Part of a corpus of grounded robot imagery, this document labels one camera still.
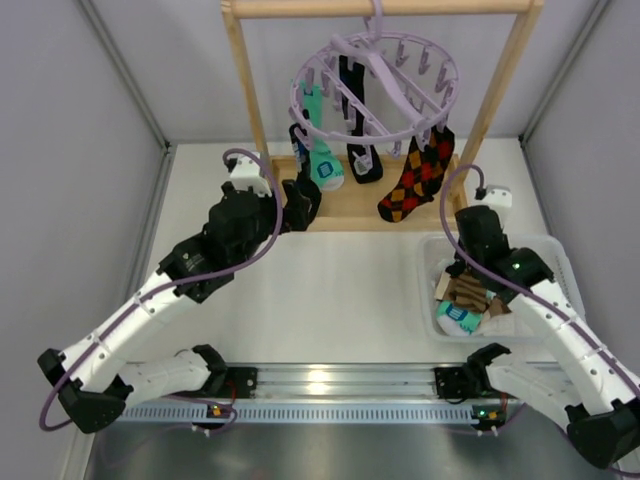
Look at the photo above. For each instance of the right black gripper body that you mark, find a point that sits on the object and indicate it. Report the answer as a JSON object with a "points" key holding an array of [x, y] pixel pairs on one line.
{"points": [[473, 267]]}

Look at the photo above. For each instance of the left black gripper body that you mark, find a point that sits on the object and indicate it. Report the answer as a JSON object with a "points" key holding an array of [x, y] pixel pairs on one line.
{"points": [[282, 209]]}

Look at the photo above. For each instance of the red yellow argyle sock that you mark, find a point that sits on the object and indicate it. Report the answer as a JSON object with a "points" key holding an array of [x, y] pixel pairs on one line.
{"points": [[412, 189]]}

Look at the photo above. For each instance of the black sock grey patch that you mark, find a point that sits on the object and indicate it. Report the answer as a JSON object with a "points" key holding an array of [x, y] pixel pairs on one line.
{"points": [[302, 165]]}

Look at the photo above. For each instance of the mint green white sock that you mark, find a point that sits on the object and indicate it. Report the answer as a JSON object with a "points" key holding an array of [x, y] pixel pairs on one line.
{"points": [[327, 171]]}

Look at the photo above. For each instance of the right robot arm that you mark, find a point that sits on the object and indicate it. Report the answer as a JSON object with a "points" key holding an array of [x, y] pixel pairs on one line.
{"points": [[560, 340]]}

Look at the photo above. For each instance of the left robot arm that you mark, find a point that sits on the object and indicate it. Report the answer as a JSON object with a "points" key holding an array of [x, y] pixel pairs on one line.
{"points": [[185, 278]]}

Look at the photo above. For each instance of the purple round clip hanger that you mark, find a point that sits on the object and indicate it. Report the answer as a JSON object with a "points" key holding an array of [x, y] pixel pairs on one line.
{"points": [[378, 87]]}

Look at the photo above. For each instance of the brown striped sock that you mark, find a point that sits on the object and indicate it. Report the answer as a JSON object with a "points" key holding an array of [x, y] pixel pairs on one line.
{"points": [[464, 292]]}

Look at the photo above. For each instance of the mint white sock in basket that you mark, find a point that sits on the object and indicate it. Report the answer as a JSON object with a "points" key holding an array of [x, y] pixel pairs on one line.
{"points": [[455, 321]]}

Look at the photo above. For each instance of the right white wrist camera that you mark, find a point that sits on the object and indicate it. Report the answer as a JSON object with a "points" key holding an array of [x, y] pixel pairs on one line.
{"points": [[495, 197]]}

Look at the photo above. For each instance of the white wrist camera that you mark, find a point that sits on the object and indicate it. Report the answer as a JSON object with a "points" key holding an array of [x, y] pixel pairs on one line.
{"points": [[245, 174], [495, 197]]}

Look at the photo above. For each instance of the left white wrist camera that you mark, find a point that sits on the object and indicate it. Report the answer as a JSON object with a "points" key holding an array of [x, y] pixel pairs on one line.
{"points": [[245, 174]]}

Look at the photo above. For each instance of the aluminium mounting rail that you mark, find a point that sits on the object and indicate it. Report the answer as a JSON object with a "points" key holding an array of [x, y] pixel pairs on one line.
{"points": [[320, 390]]}

